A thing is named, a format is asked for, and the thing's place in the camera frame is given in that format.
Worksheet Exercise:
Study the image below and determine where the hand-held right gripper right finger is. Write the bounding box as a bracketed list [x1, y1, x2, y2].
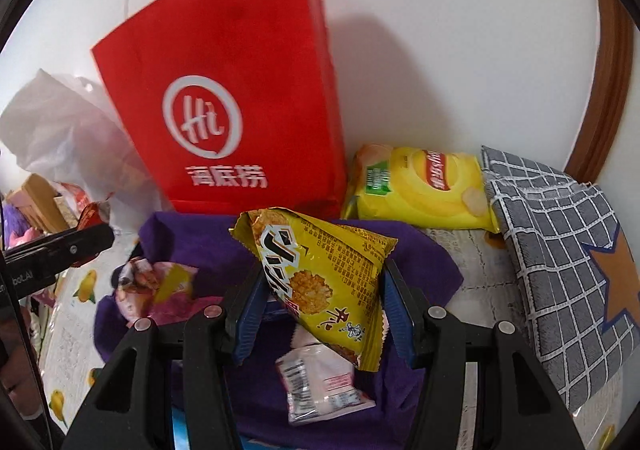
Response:
[382, 257, 583, 450]

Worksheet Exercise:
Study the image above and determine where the yellow potato chips bag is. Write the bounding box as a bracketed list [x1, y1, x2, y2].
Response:
[341, 144, 501, 234]

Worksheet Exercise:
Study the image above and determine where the white plastic bag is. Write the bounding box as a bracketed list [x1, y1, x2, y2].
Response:
[0, 70, 171, 225]

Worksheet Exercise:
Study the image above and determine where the red snack packet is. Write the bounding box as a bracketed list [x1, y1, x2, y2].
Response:
[75, 200, 112, 231]

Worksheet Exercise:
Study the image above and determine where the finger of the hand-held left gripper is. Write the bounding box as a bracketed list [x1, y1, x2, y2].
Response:
[0, 224, 115, 281]

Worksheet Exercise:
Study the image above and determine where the brown wooden door frame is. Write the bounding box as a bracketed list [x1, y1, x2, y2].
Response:
[565, 0, 635, 185]

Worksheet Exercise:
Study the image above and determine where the fruit printed tablecloth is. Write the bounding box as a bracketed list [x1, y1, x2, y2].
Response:
[30, 225, 621, 450]

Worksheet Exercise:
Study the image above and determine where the grey checked fabric bag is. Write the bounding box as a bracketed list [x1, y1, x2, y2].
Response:
[480, 146, 640, 413]

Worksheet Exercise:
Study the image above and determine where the pink printed snack packet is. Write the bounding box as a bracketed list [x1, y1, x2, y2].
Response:
[112, 257, 200, 328]

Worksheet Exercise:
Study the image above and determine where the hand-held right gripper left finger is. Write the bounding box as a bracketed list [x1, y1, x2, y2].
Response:
[62, 260, 273, 450]

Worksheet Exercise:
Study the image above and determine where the white snack packet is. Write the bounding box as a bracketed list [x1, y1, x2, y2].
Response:
[275, 342, 377, 427]

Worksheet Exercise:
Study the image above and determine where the cardboard box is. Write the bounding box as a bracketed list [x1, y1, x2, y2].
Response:
[5, 173, 66, 235]

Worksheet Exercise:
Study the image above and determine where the red paper bag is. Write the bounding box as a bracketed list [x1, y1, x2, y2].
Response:
[90, 0, 351, 221]

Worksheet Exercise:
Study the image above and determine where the yellow rice cracker packet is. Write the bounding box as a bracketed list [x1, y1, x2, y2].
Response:
[229, 207, 398, 373]

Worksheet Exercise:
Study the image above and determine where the purple towel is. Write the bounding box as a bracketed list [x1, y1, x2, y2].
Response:
[94, 211, 463, 443]

